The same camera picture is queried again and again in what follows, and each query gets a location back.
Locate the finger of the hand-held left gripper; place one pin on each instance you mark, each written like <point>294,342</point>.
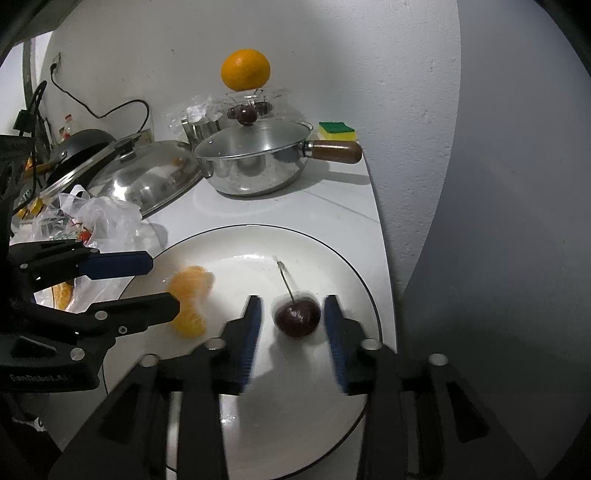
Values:
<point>138,310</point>
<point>120,264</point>

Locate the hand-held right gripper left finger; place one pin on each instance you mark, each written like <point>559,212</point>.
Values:
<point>251,341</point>

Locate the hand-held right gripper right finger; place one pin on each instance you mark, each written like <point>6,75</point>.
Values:
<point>333,341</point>

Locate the dark red cherry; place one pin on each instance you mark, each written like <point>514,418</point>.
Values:
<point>298,318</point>

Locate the clear plastic bag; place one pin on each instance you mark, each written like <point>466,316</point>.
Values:
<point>111,221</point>

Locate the red strawberry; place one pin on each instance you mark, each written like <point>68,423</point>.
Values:
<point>85,236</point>

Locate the peeled orange segment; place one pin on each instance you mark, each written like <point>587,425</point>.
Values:
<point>189,300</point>
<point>62,295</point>

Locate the white plate with dark rim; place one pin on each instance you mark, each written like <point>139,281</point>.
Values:
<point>249,249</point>

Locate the large steel domed lid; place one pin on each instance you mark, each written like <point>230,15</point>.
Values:
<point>147,170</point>

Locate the black pan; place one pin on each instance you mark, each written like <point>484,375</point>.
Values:
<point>83,143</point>

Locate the small bottle with red cap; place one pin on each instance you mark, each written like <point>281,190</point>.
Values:
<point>68,127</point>

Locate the small steel cup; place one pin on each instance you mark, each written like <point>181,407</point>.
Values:
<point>198,129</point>

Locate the crumpled clear plastic wrap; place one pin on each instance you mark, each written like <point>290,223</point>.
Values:
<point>198,108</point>

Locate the green and yellow sponge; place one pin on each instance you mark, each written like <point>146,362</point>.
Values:
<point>338,130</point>

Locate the clear glass jar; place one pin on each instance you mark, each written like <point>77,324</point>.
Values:
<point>277,104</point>

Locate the whole orange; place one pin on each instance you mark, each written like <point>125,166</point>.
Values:
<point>245,70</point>

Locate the wall socket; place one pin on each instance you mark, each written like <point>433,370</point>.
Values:
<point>55,62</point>

